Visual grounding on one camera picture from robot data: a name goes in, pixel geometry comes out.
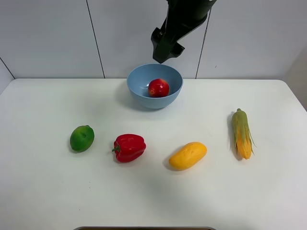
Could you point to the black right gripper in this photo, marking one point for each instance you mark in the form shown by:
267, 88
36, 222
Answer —
165, 39

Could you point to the red apple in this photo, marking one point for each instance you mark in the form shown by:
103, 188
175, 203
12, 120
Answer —
158, 88

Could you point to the yellow mango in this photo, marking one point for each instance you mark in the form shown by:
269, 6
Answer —
187, 156

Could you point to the green lime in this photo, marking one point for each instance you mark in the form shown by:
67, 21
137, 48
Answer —
81, 138

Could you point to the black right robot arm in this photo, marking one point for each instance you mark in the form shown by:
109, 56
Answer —
183, 17

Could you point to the blue plastic bowl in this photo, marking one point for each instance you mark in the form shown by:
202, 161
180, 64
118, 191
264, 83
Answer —
140, 78

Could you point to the red bell pepper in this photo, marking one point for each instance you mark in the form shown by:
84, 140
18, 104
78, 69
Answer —
128, 147

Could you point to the corn cob with husk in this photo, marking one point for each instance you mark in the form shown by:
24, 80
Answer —
243, 140

